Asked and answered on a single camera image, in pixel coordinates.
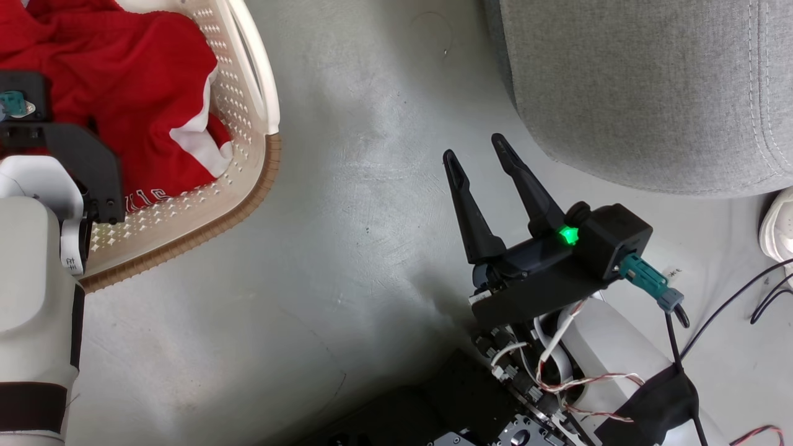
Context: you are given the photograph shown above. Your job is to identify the black strap on right arm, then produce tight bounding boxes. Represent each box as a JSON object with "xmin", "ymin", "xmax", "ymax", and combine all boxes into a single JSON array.
[{"xmin": 595, "ymin": 365, "xmax": 701, "ymax": 446}]

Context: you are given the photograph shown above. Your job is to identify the red white twisted wires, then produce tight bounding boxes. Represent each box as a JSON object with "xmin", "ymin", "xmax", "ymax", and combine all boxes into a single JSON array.
[{"xmin": 536, "ymin": 372, "xmax": 645, "ymax": 425}]

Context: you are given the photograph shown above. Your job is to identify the black floor cable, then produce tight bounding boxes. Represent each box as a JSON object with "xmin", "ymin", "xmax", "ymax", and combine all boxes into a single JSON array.
[
  {"xmin": 750, "ymin": 273, "xmax": 793, "ymax": 326},
  {"xmin": 678, "ymin": 259, "xmax": 793, "ymax": 360}
]

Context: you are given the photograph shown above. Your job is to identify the black strap on arm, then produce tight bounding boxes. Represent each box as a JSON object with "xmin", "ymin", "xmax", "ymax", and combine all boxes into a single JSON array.
[
  {"xmin": 595, "ymin": 365, "xmax": 701, "ymax": 446},
  {"xmin": 0, "ymin": 383, "xmax": 68, "ymax": 434}
]

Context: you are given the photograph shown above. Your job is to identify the cream plastic laundry basket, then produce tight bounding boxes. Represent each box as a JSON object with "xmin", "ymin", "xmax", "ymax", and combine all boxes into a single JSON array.
[{"xmin": 0, "ymin": 0, "xmax": 283, "ymax": 293}]

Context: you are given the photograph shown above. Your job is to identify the teal left camera plug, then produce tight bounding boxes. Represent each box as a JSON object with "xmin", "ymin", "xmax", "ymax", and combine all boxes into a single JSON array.
[{"xmin": 0, "ymin": 90, "xmax": 37, "ymax": 120}]

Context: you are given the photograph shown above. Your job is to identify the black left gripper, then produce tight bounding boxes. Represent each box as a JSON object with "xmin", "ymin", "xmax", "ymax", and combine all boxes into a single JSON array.
[{"xmin": 0, "ymin": 123, "xmax": 126, "ymax": 225}]

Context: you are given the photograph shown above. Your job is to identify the white shoe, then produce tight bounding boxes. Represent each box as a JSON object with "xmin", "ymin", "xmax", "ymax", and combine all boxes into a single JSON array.
[{"xmin": 758, "ymin": 186, "xmax": 793, "ymax": 264}]

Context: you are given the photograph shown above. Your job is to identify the black right camera cable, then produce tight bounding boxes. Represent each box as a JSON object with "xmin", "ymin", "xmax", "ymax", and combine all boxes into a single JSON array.
[{"xmin": 664, "ymin": 307, "xmax": 710, "ymax": 446}]

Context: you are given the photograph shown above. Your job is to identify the teal camera plug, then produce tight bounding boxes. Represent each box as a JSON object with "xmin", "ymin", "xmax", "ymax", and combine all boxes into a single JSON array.
[
  {"xmin": 0, "ymin": 90, "xmax": 37, "ymax": 120},
  {"xmin": 618, "ymin": 253, "xmax": 685, "ymax": 312}
]

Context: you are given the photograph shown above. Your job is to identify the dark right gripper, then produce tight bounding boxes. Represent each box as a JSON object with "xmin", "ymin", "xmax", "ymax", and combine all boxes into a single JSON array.
[{"xmin": 442, "ymin": 133, "xmax": 623, "ymax": 330}]

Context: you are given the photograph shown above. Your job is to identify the teal right camera plug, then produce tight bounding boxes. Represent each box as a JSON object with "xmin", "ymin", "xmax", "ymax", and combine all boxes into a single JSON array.
[{"xmin": 618, "ymin": 253, "xmax": 685, "ymax": 312}]

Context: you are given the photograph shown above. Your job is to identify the red and white jersey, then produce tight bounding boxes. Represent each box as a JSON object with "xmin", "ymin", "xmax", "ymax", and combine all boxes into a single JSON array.
[{"xmin": 0, "ymin": 0, "xmax": 235, "ymax": 214}]

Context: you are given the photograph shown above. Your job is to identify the black strap on left arm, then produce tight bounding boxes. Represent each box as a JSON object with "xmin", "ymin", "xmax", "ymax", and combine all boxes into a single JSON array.
[{"xmin": 0, "ymin": 383, "xmax": 68, "ymax": 434}]

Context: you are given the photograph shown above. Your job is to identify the grey fabric sofa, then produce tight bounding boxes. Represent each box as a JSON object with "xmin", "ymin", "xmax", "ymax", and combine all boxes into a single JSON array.
[{"xmin": 483, "ymin": 0, "xmax": 793, "ymax": 198}]

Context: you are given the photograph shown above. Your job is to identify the white flat ribbon cable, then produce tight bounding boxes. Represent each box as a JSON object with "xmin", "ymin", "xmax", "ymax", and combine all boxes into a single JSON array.
[{"xmin": 533, "ymin": 300, "xmax": 586, "ymax": 385}]

